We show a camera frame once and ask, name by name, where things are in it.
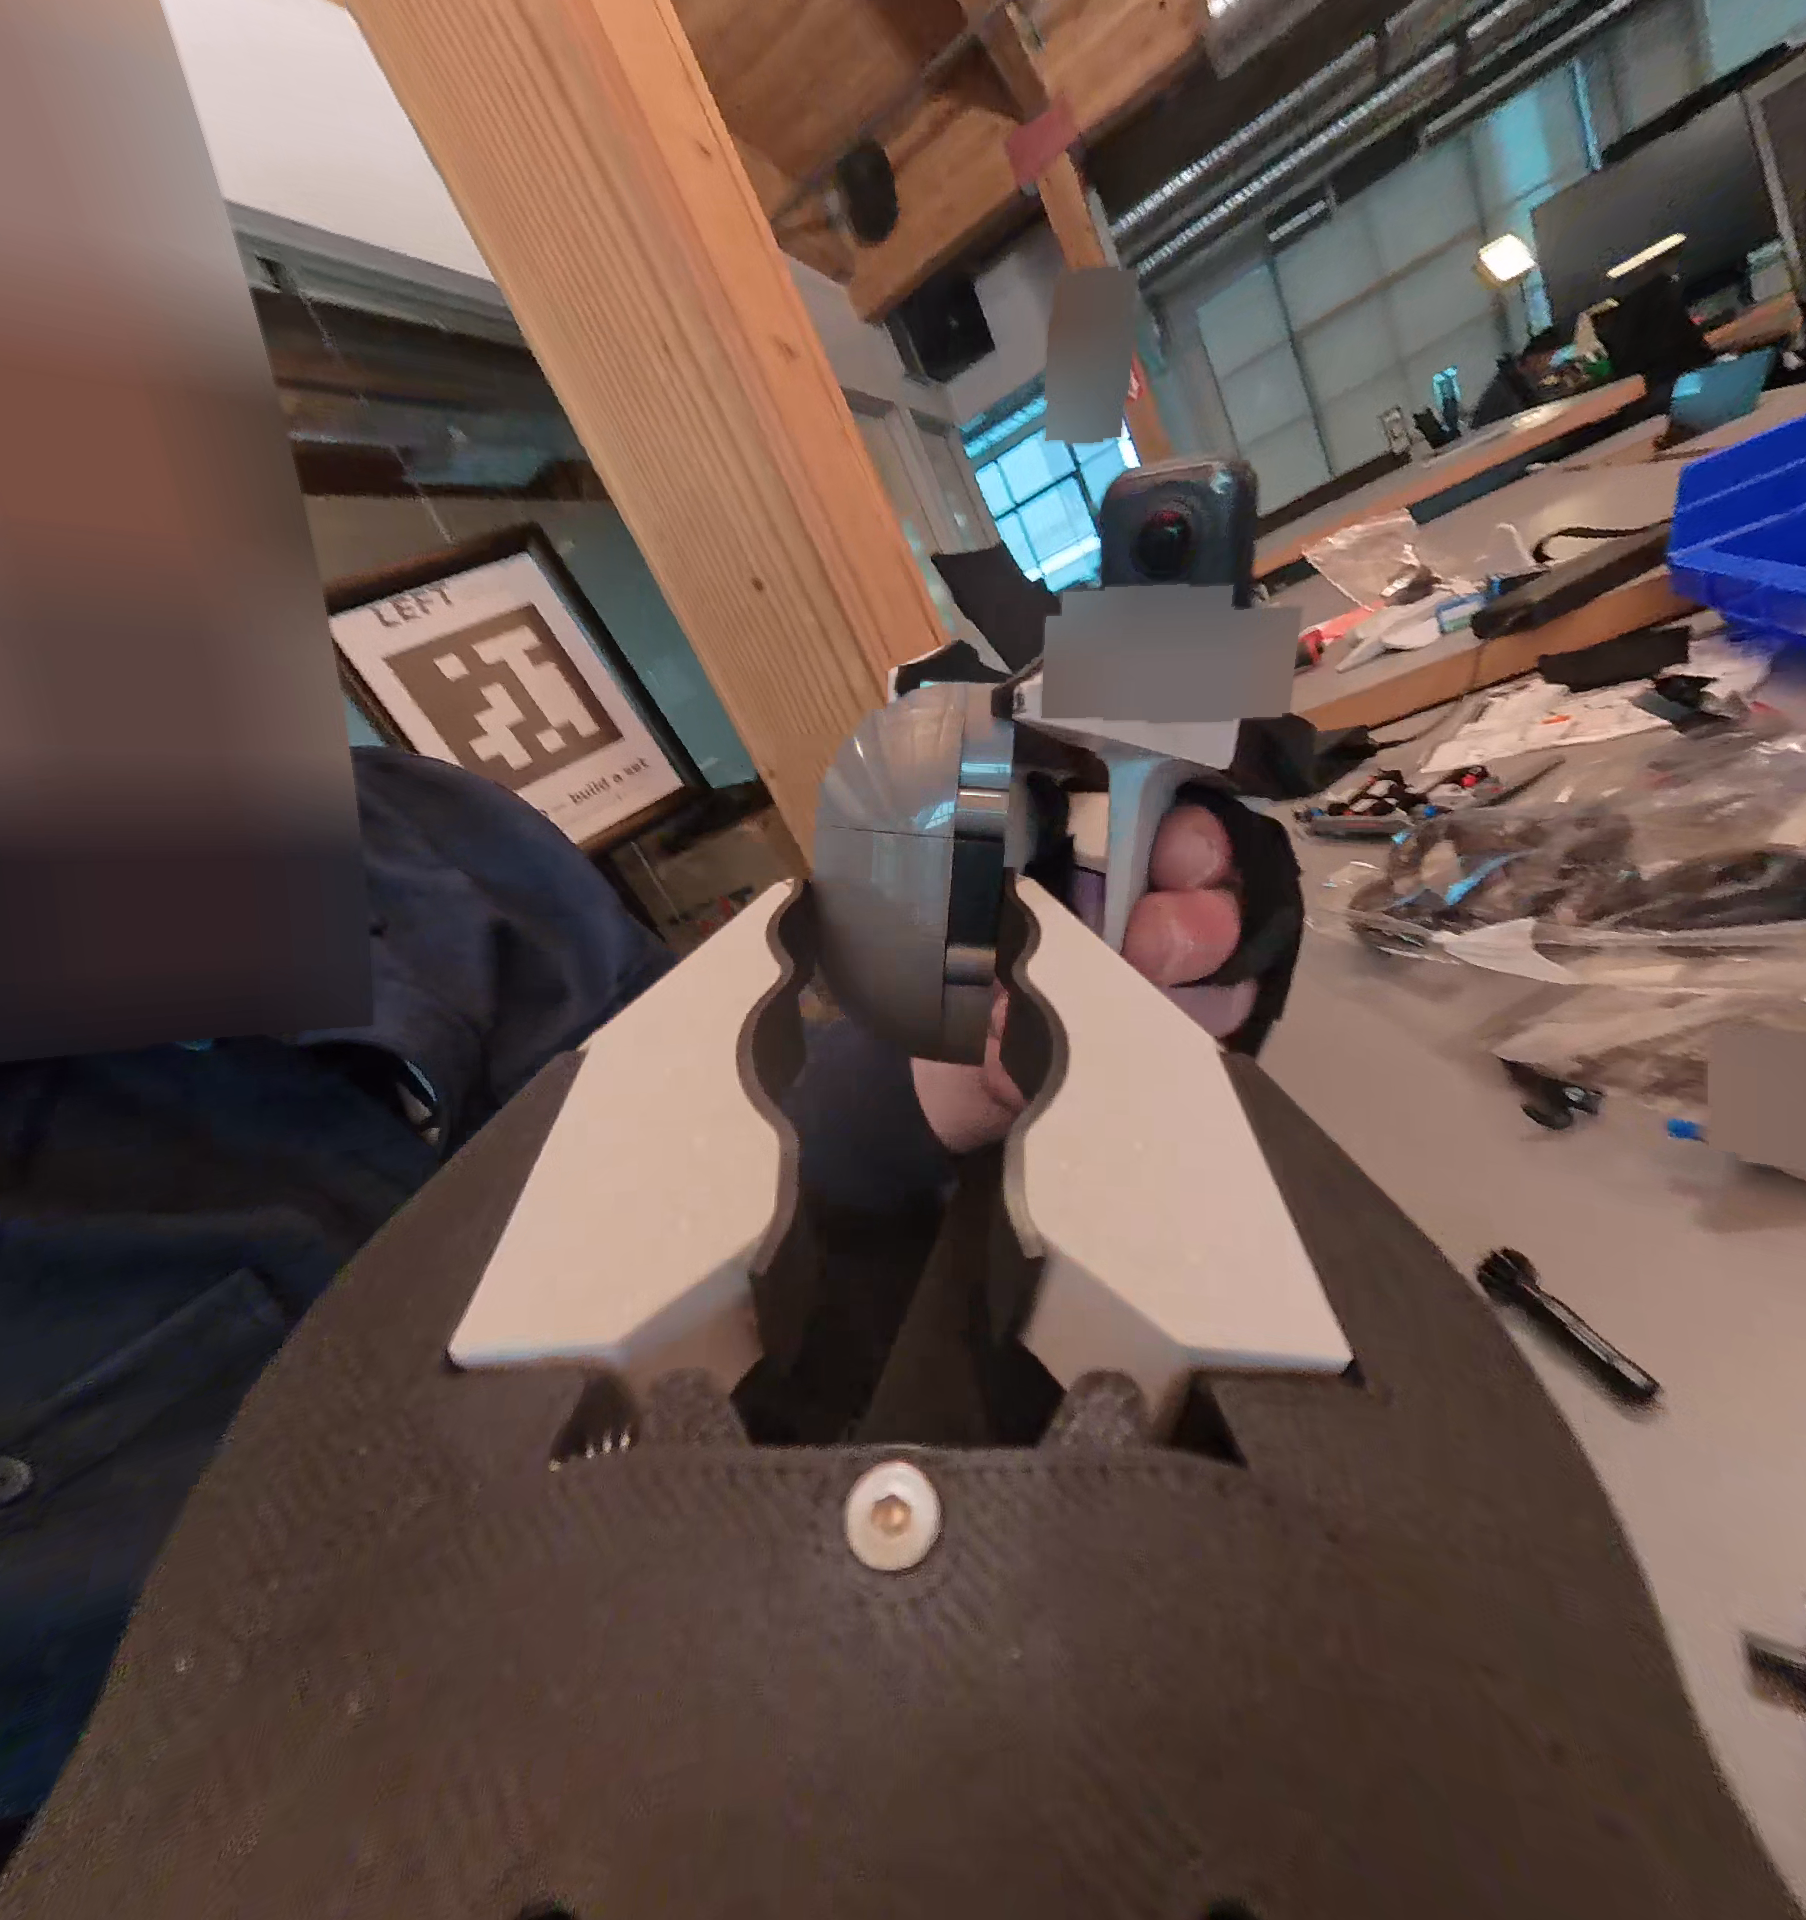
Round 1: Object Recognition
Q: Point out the wooden pillar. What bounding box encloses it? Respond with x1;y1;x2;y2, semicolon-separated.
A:
345;0;952;903

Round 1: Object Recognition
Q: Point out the blue plastic bin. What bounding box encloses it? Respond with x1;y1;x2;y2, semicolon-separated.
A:
1664;386;1806;671

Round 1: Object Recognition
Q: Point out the person's left hand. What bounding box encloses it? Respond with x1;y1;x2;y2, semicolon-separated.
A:
908;808;1266;1156

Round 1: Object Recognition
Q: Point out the clear bag of lego tyres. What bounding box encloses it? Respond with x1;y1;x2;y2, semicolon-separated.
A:
1345;750;1806;1081

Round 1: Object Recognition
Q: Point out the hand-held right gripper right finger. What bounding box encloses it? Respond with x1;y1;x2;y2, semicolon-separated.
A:
996;874;1358;1414

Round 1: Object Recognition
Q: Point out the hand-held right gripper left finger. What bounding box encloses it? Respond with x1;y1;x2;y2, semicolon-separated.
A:
447;880;816;1412

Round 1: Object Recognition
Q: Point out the black case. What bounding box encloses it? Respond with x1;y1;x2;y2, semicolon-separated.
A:
1472;517;1702;645

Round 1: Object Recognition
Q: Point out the small black lego connector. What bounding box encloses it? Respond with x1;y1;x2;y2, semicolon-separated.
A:
1500;1057;1605;1130

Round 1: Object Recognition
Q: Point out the long wooden desk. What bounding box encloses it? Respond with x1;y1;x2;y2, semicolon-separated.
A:
1248;291;1806;578

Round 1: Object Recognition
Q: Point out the framed marker sign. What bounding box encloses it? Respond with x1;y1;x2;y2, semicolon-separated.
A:
325;525;714;860

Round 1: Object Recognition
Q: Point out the grey black lego subassembly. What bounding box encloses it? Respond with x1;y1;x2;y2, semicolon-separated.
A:
1296;757;1569;845

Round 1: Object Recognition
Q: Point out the grey curved lego panel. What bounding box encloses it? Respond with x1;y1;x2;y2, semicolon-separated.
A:
809;683;1022;1070

